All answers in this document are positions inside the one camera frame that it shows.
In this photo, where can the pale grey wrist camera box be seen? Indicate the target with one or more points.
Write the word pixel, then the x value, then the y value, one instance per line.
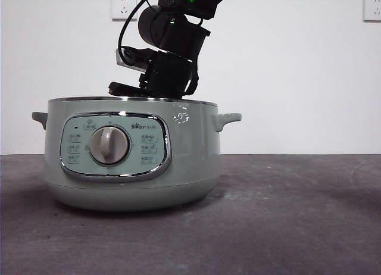
pixel 125 62

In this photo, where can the pale green electric cooking pot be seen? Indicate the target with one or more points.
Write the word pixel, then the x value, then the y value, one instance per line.
pixel 190 156

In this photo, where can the white wall socket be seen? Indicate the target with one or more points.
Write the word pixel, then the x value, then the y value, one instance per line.
pixel 372 8
pixel 124 7

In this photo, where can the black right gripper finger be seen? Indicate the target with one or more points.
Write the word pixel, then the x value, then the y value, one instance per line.
pixel 125 90
pixel 193 83

